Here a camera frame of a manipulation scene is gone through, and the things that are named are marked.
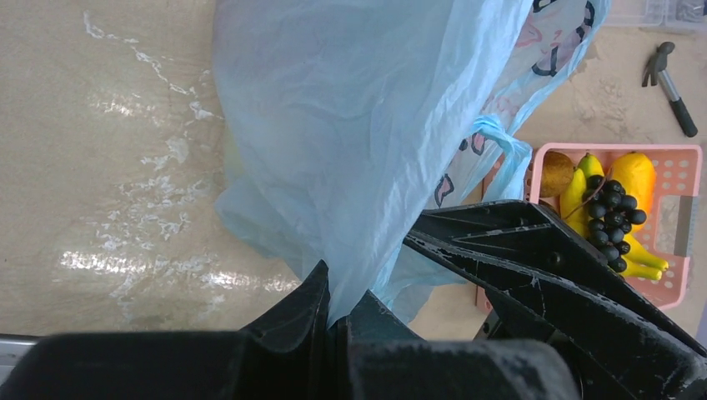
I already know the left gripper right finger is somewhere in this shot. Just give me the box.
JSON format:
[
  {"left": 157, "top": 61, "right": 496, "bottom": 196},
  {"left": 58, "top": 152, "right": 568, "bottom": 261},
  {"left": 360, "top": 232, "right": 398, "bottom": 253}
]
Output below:
[{"left": 335, "top": 293, "right": 580, "bottom": 399}]

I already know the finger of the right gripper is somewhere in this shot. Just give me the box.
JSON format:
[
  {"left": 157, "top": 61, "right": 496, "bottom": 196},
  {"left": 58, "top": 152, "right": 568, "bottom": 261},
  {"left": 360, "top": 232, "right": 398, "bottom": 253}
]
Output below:
[
  {"left": 486, "top": 287, "right": 706, "bottom": 399},
  {"left": 403, "top": 199, "right": 707, "bottom": 359}
]

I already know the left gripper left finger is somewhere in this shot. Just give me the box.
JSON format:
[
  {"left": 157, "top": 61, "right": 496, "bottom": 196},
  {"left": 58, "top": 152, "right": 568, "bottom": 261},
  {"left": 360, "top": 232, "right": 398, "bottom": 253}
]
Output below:
[{"left": 1, "top": 262, "right": 329, "bottom": 399}]

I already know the light blue plastic bag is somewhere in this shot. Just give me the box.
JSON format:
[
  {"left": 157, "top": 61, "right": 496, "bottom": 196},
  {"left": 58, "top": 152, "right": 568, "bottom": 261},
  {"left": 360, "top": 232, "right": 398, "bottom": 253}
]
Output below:
[{"left": 213, "top": 0, "right": 611, "bottom": 323}]

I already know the brown kiwi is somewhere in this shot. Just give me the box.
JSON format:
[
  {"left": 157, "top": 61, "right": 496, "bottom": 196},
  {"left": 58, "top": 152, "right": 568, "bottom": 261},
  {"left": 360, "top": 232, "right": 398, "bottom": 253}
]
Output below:
[{"left": 539, "top": 151, "right": 575, "bottom": 198}]

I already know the black grape bunch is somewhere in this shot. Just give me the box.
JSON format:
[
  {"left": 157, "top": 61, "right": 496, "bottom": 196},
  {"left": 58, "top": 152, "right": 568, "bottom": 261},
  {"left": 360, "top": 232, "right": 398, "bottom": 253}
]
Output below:
[{"left": 582, "top": 174, "right": 647, "bottom": 277}]

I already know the yellow banana bunch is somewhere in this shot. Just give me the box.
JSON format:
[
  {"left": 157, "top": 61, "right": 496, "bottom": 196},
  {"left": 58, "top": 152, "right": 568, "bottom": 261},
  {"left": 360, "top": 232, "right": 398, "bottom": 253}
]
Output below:
[{"left": 559, "top": 153, "right": 669, "bottom": 281}]

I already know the orange yellow mango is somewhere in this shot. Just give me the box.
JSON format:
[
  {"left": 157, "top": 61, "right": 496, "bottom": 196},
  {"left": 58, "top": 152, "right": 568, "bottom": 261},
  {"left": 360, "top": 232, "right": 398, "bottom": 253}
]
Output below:
[{"left": 607, "top": 152, "right": 657, "bottom": 215}]

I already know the small black hammer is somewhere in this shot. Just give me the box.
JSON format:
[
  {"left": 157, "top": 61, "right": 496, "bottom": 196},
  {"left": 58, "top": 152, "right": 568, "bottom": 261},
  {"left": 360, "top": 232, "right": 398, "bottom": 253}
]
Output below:
[{"left": 641, "top": 42, "right": 699, "bottom": 138}]

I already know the clear plastic screw box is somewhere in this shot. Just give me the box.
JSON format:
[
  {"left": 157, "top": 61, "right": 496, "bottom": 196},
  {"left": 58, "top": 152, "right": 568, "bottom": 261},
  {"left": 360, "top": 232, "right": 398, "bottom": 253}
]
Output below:
[{"left": 604, "top": 0, "right": 706, "bottom": 33}]

